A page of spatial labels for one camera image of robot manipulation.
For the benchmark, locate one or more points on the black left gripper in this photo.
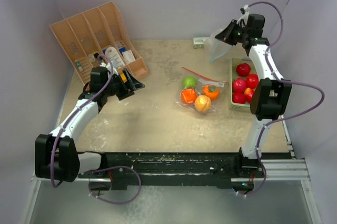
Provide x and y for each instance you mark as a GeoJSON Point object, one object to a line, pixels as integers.
{"type": "Point", "coordinates": [125, 91]}

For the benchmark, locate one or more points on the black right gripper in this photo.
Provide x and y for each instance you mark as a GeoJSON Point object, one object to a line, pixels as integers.
{"type": "Point", "coordinates": [226, 34]}

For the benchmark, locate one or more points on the clear bag blue zipper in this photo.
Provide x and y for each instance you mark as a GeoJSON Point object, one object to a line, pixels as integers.
{"type": "Point", "coordinates": [215, 48]}

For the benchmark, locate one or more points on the red fake apple with stem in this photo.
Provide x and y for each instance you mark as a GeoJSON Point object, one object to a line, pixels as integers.
{"type": "Point", "coordinates": [239, 85]}

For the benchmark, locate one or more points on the red yellow fake apple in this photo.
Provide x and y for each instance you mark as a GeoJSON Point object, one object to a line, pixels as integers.
{"type": "Point", "coordinates": [239, 98]}

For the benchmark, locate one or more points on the red fake pepper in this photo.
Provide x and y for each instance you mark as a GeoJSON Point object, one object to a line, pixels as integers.
{"type": "Point", "coordinates": [248, 93]}

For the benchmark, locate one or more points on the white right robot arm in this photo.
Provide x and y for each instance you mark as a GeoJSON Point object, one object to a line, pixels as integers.
{"type": "Point", "coordinates": [271, 95]}

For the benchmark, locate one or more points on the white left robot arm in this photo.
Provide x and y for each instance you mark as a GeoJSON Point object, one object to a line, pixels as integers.
{"type": "Point", "coordinates": [56, 156]}

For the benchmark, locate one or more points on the green fake fruit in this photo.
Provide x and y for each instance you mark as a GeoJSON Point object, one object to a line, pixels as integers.
{"type": "Point", "coordinates": [189, 82]}

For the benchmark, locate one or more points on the fake orange persimmon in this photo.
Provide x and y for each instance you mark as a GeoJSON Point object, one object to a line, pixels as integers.
{"type": "Point", "coordinates": [211, 91]}

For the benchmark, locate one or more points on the clear bag red zipper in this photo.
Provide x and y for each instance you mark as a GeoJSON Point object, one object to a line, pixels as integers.
{"type": "Point", "coordinates": [202, 81]}

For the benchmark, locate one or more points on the fake yellow orange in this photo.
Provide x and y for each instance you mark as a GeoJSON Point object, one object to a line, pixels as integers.
{"type": "Point", "coordinates": [202, 103]}

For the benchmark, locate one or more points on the yellow grey block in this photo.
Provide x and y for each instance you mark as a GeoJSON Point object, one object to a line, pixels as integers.
{"type": "Point", "coordinates": [123, 77]}

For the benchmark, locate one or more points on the small green white box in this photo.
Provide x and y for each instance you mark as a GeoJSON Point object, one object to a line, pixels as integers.
{"type": "Point", "coordinates": [198, 42]}

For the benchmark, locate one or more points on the green perforated basket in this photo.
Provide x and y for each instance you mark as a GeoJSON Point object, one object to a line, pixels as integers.
{"type": "Point", "coordinates": [234, 62]}

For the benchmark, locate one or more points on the white blue card pack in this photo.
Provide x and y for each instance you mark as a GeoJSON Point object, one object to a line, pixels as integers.
{"type": "Point", "coordinates": [114, 57]}

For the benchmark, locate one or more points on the pink desk organizer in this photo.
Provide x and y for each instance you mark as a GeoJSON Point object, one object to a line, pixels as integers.
{"type": "Point", "coordinates": [95, 31]}

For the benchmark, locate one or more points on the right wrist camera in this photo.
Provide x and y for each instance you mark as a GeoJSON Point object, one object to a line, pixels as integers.
{"type": "Point", "coordinates": [245, 11]}

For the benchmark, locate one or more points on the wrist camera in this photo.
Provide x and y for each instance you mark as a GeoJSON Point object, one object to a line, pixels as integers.
{"type": "Point", "coordinates": [105, 64]}
{"type": "Point", "coordinates": [245, 11]}

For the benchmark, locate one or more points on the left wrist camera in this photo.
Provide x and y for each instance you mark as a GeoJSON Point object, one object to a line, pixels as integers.
{"type": "Point", "coordinates": [105, 64]}

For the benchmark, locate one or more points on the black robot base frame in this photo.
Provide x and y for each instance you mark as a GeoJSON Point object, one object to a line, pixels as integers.
{"type": "Point", "coordinates": [221, 170]}

